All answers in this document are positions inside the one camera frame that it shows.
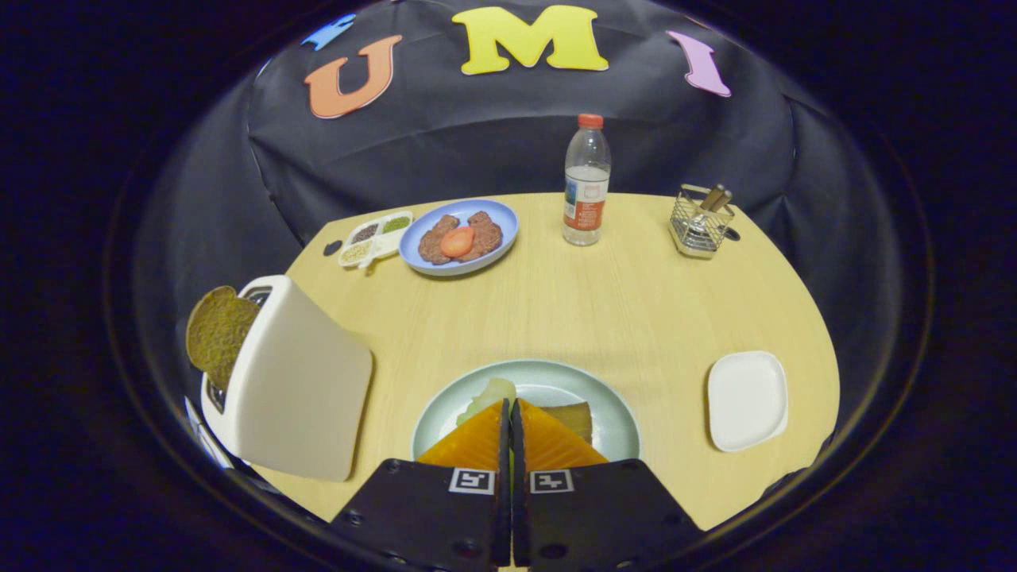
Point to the pale green round plate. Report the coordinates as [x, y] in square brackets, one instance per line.
[556, 381]

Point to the white toaster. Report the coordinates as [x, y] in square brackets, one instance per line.
[294, 389]

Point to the white square plate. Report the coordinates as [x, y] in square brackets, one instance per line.
[747, 401]

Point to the white divided spice tray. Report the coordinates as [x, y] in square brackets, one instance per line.
[385, 240]

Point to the black backdrop cloth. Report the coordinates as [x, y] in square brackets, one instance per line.
[477, 143]

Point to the blue round plate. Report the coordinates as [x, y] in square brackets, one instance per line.
[502, 218]

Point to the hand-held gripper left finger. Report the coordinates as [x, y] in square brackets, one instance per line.
[429, 516]

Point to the clear plastic water bottle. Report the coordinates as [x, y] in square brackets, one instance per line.
[586, 206]

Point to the green lettuce leaf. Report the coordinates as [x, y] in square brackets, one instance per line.
[491, 393]

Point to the crusted bread slice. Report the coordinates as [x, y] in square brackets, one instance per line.
[574, 417]

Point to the brown toast slice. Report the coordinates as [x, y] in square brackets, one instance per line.
[214, 334]

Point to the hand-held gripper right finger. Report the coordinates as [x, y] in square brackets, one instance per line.
[596, 516]

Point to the red tomato slice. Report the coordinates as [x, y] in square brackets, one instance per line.
[457, 241]

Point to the brown meat patty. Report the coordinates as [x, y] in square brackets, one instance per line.
[433, 242]
[486, 232]

